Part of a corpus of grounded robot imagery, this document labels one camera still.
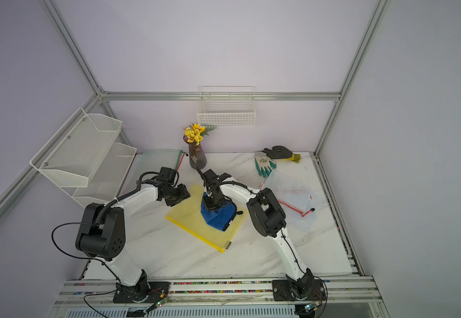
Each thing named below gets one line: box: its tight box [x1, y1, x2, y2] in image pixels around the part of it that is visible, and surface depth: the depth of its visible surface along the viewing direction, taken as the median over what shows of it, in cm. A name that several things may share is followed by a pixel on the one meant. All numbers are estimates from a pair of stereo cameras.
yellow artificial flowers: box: [182, 123, 216, 146], surface depth 98 cm
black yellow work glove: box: [262, 145, 302, 163], surface depth 121 cm
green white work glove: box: [254, 151, 277, 179], surface depth 117 cm
